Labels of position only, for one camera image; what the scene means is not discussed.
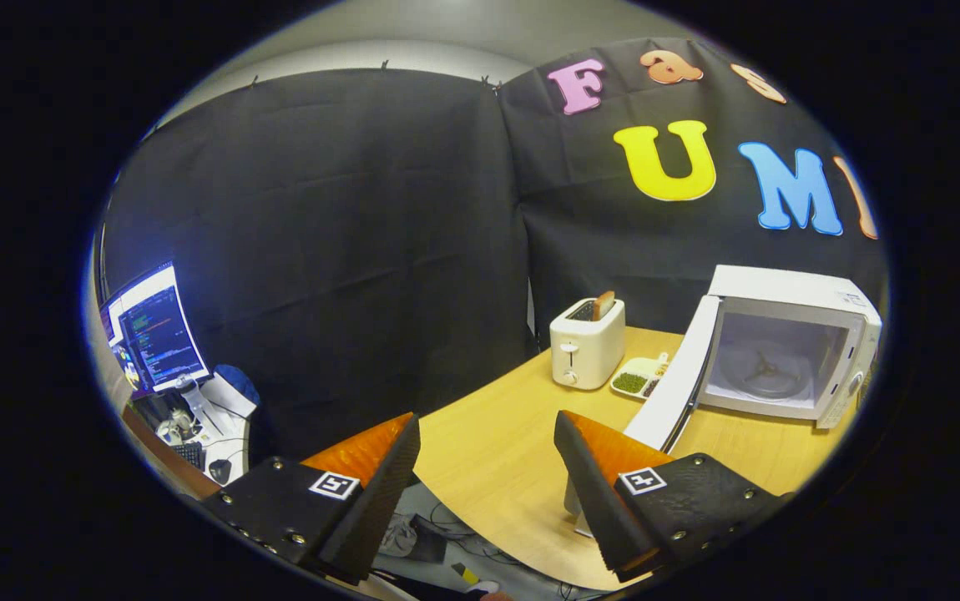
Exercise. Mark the white ribbed plastic holder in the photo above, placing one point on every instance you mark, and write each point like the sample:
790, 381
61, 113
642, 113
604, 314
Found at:
578, 513

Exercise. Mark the black computer mouse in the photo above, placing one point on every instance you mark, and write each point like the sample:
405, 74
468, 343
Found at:
220, 470

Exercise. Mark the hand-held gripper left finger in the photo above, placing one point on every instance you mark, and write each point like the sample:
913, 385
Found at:
380, 492

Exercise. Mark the black keyboard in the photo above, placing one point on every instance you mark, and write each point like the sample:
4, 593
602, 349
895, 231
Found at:
189, 455

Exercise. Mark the white microwave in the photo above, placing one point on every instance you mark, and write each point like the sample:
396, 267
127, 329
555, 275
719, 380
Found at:
780, 288

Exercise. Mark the computer monitor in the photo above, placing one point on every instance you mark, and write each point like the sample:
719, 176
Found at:
159, 334

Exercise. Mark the toast slice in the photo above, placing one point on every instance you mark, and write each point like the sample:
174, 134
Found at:
603, 305

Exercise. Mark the white toaster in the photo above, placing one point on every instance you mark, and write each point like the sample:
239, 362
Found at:
584, 355

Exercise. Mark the white plastic bottle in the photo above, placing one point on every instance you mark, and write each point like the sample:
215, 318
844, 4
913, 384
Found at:
196, 405

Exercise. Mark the white divided bean tray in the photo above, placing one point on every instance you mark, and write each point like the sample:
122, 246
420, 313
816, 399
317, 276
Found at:
634, 380

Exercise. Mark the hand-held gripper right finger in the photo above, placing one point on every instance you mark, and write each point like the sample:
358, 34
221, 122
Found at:
597, 501

